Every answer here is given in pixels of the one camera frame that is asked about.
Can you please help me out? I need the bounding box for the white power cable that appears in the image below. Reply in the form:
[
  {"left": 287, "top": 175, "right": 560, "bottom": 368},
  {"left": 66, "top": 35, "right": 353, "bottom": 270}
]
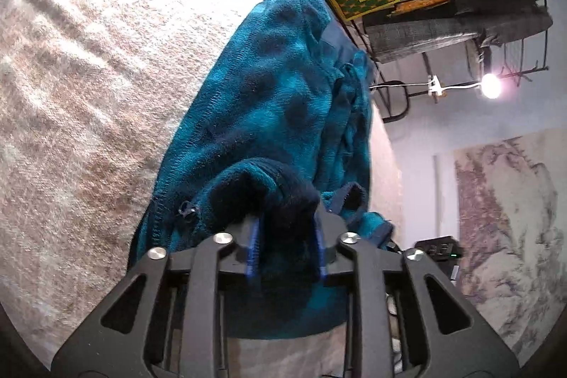
[{"left": 369, "top": 80, "right": 484, "bottom": 92}]

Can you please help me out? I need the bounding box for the orange object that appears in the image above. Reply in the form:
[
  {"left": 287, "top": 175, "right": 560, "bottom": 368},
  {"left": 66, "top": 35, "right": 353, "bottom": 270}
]
[{"left": 393, "top": 0, "right": 451, "bottom": 14}]

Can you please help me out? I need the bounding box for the folded grey plaid cloth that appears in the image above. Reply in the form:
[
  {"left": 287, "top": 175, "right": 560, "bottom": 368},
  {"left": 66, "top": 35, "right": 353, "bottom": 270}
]
[{"left": 364, "top": 5, "right": 554, "bottom": 65}]

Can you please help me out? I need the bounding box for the beige plaid blanket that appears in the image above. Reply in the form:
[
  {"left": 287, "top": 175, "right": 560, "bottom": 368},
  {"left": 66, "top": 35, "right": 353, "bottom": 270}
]
[{"left": 0, "top": 0, "right": 405, "bottom": 378}]

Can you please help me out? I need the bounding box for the teal plaid fleece jacket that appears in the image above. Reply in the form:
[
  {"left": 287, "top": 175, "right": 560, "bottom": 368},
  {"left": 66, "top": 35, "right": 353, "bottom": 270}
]
[{"left": 128, "top": 0, "right": 396, "bottom": 341}]

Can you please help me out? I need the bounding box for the glowing lamp bulb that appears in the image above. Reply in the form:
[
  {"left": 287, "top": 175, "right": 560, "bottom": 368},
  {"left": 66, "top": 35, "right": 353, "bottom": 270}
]
[{"left": 479, "top": 72, "right": 504, "bottom": 100}]

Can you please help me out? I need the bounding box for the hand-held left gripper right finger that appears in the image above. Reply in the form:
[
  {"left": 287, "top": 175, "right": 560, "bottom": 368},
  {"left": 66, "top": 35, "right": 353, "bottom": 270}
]
[{"left": 311, "top": 209, "right": 520, "bottom": 378}]

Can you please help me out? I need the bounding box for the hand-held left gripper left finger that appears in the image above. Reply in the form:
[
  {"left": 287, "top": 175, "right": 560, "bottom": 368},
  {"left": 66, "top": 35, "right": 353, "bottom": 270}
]
[{"left": 51, "top": 215, "right": 263, "bottom": 378}]

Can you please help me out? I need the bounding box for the black metal rack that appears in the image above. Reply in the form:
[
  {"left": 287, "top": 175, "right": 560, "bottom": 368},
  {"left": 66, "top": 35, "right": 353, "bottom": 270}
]
[{"left": 257, "top": 0, "right": 554, "bottom": 125}]

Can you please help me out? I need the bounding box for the landscape wall painting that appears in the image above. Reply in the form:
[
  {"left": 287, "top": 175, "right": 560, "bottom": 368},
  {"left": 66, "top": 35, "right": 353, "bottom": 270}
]
[{"left": 453, "top": 126, "right": 567, "bottom": 356}]

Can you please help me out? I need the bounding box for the black power strip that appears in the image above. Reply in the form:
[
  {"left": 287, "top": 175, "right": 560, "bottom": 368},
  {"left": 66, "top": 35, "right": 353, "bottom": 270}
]
[{"left": 413, "top": 235, "right": 462, "bottom": 263}]

